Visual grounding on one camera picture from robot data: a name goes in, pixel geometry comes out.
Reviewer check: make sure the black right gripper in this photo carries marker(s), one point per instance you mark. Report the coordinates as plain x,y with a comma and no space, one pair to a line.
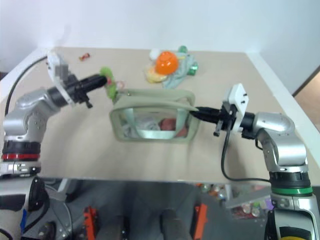
226,117

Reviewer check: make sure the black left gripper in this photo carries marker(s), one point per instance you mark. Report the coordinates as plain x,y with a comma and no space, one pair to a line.
77,88

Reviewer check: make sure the green zip pouch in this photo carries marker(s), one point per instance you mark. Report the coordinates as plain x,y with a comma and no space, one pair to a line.
152,101

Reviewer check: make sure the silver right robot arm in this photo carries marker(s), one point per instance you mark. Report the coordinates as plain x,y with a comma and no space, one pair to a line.
282,140

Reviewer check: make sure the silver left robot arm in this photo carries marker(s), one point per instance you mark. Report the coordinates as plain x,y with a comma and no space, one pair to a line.
30,112

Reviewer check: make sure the red plush toy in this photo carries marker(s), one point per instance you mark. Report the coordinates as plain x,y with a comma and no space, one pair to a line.
167,124

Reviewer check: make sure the red candy wrapper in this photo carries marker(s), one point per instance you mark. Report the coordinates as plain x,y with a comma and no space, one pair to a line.
84,57

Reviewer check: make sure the green shiny wrapper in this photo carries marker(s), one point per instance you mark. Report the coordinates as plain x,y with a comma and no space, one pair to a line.
193,68

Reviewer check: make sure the pale green cloth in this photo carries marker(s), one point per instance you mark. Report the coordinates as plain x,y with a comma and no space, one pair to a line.
183,67

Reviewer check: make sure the yellow soft toy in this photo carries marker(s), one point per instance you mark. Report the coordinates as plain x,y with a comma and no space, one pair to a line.
153,76

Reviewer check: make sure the white cloth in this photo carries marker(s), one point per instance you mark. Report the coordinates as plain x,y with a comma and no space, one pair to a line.
143,125

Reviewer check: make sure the white ball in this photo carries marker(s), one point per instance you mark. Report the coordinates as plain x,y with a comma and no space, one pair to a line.
153,53

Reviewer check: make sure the orange plastic bowl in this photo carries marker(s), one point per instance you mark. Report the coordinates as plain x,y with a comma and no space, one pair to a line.
166,62

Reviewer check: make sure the green bottle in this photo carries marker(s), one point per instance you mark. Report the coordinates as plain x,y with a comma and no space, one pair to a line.
183,48

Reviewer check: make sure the box of colourful items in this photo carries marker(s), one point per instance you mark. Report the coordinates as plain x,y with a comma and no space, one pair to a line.
247,200

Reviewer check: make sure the orange clamp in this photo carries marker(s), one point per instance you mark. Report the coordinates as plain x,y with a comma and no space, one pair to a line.
90,220
200,220

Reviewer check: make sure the brown wooden furniture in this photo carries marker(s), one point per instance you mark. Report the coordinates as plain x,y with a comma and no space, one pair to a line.
308,82

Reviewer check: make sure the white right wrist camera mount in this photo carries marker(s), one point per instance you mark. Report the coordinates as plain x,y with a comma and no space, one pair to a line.
238,96

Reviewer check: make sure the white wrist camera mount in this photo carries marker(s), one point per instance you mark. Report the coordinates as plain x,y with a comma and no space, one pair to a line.
238,96
53,62

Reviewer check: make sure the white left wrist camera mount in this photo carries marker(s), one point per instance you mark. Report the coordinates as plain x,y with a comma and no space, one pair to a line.
53,62

